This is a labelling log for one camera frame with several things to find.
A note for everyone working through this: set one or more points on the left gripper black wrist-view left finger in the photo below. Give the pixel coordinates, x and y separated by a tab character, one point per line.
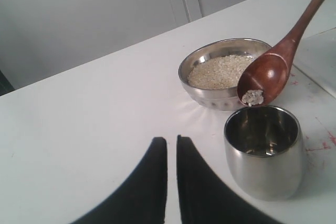
141	198

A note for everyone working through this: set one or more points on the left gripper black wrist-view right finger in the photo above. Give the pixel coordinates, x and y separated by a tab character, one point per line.
203	196

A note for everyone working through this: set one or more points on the brown wooden spoon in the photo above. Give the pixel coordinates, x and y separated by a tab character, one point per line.
270	71

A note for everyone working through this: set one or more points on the small steel cup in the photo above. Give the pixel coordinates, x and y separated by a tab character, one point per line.
265	152

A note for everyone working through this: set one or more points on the steel bowl of rice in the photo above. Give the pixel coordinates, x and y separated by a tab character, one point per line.
210	74

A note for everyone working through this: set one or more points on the white plastic tray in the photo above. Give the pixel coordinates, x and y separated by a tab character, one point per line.
315	57

